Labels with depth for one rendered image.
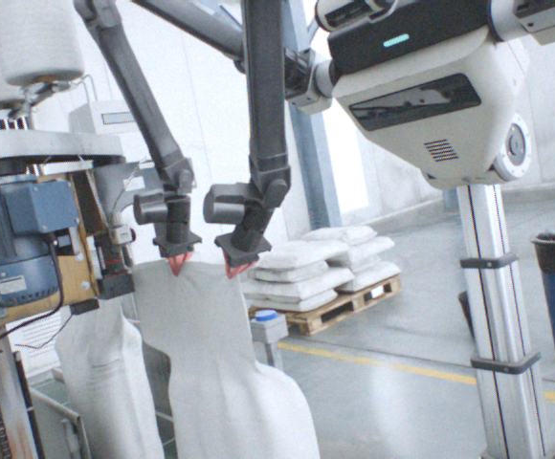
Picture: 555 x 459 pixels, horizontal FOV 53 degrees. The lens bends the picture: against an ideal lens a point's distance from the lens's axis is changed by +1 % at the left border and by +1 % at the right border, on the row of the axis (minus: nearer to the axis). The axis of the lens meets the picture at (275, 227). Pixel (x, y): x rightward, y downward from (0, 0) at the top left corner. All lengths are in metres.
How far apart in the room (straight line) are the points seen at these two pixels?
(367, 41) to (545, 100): 8.17
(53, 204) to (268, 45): 0.53
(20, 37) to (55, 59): 0.07
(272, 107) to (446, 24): 0.44
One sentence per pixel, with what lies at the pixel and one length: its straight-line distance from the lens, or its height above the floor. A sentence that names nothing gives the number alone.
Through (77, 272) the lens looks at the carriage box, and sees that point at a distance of 1.41.
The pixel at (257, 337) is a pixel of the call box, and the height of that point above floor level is 0.80.
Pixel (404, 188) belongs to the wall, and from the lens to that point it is 9.02.
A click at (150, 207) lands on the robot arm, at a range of 1.23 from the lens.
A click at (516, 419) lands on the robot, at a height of 0.56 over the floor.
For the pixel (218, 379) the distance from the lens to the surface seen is 1.24.
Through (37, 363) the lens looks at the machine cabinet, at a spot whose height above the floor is 0.24.
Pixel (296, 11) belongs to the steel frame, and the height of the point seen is 3.14.
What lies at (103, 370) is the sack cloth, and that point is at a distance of 1.75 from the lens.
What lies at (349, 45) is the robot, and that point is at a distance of 1.29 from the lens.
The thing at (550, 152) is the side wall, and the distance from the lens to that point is 9.39.
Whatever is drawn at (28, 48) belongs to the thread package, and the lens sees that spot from 1.25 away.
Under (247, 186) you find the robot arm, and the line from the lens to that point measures 0.98.
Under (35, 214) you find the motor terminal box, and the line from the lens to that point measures 1.10.
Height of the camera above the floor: 1.25
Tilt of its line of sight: 6 degrees down
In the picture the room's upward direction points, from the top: 11 degrees counter-clockwise
